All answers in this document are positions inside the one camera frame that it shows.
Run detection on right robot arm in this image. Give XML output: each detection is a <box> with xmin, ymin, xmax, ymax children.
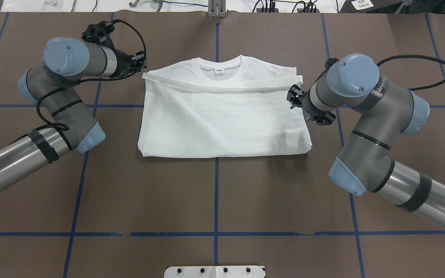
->
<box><xmin>287</xmin><ymin>53</ymin><xmax>445</xmax><ymax>229</ymax></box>

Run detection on white perforated base plate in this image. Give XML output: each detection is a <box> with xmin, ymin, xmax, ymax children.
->
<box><xmin>164</xmin><ymin>265</ymin><xmax>266</xmax><ymax>278</ymax></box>

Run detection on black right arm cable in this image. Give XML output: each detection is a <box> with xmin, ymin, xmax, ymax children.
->
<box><xmin>375</xmin><ymin>54</ymin><xmax>445</xmax><ymax>92</ymax></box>

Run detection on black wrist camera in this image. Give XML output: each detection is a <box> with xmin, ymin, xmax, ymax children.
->
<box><xmin>306</xmin><ymin>112</ymin><xmax>336</xmax><ymax>125</ymax></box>
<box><xmin>81</xmin><ymin>21</ymin><xmax>115</xmax><ymax>50</ymax></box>

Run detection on black box with label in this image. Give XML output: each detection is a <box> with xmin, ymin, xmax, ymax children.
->
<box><xmin>339</xmin><ymin>0</ymin><xmax>402</xmax><ymax>14</ymax></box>

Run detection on black power strip plugs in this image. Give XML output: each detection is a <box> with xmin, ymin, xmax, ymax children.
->
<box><xmin>252</xmin><ymin>0</ymin><xmax>320</xmax><ymax>14</ymax></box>

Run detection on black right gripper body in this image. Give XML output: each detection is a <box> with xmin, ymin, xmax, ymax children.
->
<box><xmin>287</xmin><ymin>84</ymin><xmax>311</xmax><ymax>116</ymax></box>

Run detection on black background cable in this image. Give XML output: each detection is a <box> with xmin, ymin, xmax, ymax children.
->
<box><xmin>157</xmin><ymin>0</ymin><xmax>209</xmax><ymax>8</ymax></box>

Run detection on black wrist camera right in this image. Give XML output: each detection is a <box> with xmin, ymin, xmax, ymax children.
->
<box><xmin>306</xmin><ymin>112</ymin><xmax>336</xmax><ymax>125</ymax></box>

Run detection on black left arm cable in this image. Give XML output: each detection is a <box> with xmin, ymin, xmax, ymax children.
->
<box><xmin>35</xmin><ymin>19</ymin><xmax>148</xmax><ymax>132</ymax></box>

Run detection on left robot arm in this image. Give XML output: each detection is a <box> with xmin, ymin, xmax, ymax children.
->
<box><xmin>0</xmin><ymin>37</ymin><xmax>147</xmax><ymax>192</ymax></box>

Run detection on white long-sleeve printed shirt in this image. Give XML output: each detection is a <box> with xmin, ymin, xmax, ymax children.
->
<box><xmin>138</xmin><ymin>55</ymin><xmax>313</xmax><ymax>158</ymax></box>

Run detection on grey aluminium post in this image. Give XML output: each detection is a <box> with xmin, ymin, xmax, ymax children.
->
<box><xmin>208</xmin><ymin>0</ymin><xmax>227</xmax><ymax>18</ymax></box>

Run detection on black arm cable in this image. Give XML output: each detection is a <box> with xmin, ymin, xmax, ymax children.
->
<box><xmin>375</xmin><ymin>54</ymin><xmax>445</xmax><ymax>92</ymax></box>
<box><xmin>35</xmin><ymin>19</ymin><xmax>148</xmax><ymax>132</ymax></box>

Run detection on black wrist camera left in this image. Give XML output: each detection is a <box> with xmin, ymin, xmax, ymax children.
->
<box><xmin>81</xmin><ymin>21</ymin><xmax>115</xmax><ymax>50</ymax></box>

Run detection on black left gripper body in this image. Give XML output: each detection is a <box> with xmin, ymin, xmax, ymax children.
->
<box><xmin>128</xmin><ymin>51</ymin><xmax>147</xmax><ymax>74</ymax></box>

